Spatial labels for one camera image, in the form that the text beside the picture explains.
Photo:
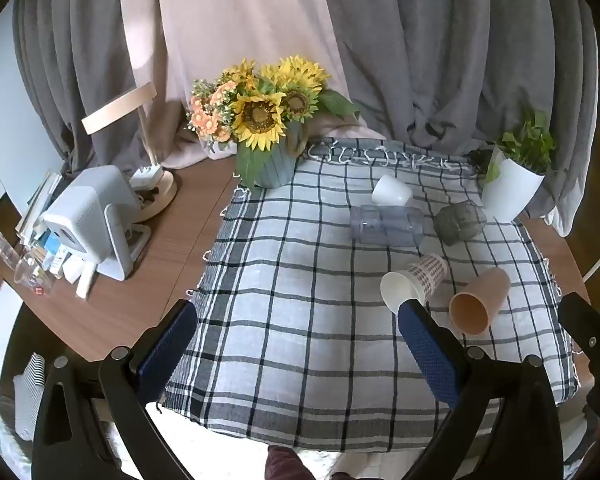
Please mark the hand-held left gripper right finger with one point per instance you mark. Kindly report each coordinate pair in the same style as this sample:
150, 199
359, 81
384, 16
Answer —
430, 355

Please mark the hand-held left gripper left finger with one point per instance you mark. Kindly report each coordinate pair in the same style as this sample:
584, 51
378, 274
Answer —
167, 355

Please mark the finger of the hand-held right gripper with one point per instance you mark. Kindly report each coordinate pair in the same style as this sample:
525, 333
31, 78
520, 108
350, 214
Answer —
587, 327

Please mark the peach plastic cup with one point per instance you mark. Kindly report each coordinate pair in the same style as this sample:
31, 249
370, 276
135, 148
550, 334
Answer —
482, 297

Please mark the patterned paper cup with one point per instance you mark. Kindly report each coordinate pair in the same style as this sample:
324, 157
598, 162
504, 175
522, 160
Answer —
425, 272

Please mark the clear plastic cup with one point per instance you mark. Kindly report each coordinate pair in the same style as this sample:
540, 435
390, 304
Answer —
387, 226

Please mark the dark grey translucent cup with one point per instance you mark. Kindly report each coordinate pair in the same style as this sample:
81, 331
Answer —
460, 222

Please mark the white cup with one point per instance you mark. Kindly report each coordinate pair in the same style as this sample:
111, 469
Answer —
391, 191

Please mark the checked black and white cloth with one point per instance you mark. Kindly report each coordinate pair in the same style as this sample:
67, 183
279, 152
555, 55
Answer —
290, 310

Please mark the striped cloth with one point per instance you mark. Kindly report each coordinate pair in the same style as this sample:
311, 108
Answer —
30, 395

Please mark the white plant pot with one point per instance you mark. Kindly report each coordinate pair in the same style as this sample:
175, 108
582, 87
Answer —
507, 190

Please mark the person's maroon clothing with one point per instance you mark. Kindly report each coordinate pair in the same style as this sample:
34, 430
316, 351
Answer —
286, 465

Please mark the white box-shaped device with stand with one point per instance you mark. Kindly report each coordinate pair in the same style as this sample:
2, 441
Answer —
92, 210

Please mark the clear plastic bottle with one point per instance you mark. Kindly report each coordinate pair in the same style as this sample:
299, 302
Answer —
15, 260

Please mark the white power strip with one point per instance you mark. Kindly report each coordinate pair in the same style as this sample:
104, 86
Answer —
146, 176

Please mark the stack of books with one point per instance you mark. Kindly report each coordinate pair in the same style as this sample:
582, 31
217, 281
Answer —
42, 215

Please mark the green potted plant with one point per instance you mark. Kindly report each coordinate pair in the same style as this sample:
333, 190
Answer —
527, 142

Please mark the grey ribbed vase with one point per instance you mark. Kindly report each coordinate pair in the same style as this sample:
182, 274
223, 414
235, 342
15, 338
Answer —
280, 165

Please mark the wooden desk lamp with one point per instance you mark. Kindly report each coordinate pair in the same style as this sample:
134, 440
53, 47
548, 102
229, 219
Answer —
117, 107

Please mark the sunflower bouquet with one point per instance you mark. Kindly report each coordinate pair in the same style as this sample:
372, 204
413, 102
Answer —
257, 112

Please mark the grey curtain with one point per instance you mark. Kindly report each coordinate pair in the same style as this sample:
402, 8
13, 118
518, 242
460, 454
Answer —
75, 60
455, 50

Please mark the pink curtain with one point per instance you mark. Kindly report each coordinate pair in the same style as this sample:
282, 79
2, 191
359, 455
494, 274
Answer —
230, 25

